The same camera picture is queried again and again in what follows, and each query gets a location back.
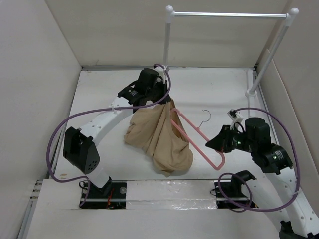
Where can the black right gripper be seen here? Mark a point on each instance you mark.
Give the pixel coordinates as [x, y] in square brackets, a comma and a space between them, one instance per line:
[220, 144]

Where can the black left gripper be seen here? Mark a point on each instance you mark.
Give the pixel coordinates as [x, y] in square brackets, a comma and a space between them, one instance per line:
[163, 85]

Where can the beige t shirt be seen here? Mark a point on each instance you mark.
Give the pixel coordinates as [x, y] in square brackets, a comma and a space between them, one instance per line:
[151, 131]

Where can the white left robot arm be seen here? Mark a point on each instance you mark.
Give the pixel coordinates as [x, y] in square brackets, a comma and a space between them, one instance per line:
[80, 145]

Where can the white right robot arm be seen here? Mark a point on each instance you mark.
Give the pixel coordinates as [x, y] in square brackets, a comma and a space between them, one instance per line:
[295, 219]

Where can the white metal clothes rack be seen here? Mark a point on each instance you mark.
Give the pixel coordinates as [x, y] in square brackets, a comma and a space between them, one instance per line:
[218, 59]

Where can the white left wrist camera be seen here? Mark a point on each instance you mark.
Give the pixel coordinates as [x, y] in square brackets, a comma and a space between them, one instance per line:
[162, 70]

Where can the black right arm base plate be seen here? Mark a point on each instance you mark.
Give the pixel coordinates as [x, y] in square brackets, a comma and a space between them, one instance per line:
[231, 184]

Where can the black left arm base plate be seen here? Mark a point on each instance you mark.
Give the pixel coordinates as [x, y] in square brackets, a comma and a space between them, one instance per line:
[94, 199]

